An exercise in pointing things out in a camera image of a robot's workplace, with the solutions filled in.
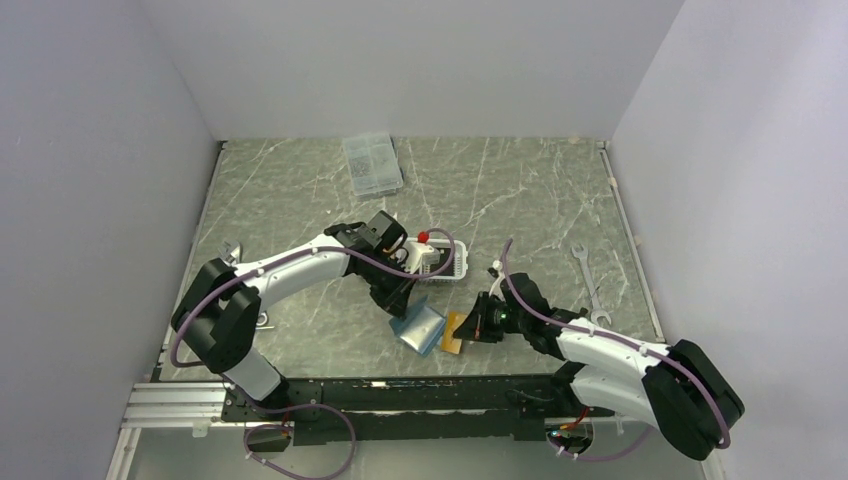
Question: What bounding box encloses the black credit card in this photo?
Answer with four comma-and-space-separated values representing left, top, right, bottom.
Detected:
434, 245, 468, 281

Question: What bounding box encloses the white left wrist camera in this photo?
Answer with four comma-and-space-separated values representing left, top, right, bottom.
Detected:
401, 231, 441, 274

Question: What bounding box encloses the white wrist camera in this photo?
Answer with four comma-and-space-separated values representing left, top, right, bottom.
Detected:
401, 231, 441, 274
487, 260, 506, 296

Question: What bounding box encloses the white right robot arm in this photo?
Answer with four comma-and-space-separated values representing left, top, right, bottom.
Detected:
452, 273, 745, 460

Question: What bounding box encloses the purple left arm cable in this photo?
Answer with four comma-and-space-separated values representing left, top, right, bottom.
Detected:
169, 227, 457, 478

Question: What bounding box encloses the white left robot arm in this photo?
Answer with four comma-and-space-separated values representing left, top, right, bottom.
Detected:
170, 211, 421, 420

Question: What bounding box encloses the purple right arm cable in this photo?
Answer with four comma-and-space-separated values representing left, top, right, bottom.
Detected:
499, 238, 733, 452

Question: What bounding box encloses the chrome open-end wrench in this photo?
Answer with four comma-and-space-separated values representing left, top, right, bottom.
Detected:
571, 245, 612, 327

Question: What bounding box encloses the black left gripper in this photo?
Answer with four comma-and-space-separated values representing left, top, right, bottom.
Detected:
358, 252, 420, 321

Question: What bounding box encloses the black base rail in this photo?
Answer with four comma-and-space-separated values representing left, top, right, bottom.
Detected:
222, 374, 611, 446

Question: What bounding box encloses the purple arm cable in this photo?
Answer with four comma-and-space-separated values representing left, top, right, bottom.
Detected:
499, 238, 733, 452
169, 227, 457, 478

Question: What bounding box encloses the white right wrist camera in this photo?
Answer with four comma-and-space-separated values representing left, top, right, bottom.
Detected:
487, 260, 506, 296

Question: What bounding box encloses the clear plastic screw box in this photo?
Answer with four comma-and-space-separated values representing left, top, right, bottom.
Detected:
342, 132, 404, 199

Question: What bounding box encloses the white plastic basket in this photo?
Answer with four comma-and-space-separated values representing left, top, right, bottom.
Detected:
404, 238, 468, 282

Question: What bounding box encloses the blue card holder wallet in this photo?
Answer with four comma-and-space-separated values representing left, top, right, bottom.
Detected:
388, 296, 447, 357

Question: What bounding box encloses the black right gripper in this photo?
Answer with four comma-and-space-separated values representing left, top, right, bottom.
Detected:
453, 291, 529, 343

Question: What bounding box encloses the gold credit card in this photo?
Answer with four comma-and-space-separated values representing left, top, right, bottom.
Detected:
440, 311, 467, 355

